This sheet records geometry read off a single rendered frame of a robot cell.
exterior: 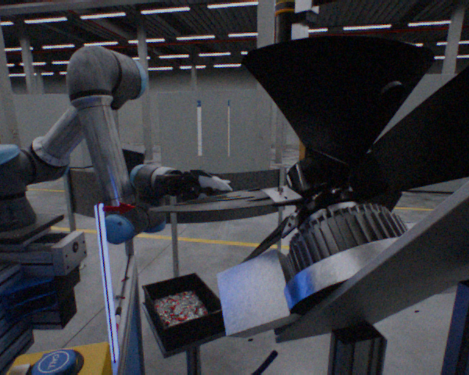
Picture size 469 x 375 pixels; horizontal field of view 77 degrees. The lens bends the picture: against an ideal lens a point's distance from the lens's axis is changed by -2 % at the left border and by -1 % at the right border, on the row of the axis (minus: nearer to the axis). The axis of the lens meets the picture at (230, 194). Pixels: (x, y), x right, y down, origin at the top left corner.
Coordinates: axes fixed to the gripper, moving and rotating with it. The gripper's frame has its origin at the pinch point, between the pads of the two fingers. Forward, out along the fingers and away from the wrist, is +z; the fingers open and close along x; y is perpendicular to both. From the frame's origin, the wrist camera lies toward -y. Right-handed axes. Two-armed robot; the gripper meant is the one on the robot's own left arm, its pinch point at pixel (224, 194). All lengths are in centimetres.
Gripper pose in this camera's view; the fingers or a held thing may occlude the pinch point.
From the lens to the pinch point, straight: 65.4
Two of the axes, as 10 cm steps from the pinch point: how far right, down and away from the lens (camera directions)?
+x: -0.7, 9.9, 1.5
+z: 7.8, 1.5, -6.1
